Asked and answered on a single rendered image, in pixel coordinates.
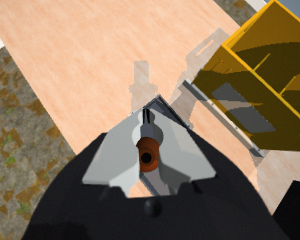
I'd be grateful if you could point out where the yellow divided crate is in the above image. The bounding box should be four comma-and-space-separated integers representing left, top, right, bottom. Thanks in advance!
192, 0, 300, 152

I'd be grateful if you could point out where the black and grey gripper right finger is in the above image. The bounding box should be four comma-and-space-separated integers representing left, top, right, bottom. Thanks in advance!
146, 108, 291, 240

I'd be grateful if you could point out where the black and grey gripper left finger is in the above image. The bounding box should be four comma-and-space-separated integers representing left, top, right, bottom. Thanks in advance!
21, 108, 145, 240

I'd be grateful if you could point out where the brown glass bottle with blue label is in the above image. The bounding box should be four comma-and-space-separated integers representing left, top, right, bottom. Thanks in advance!
136, 137, 159, 172

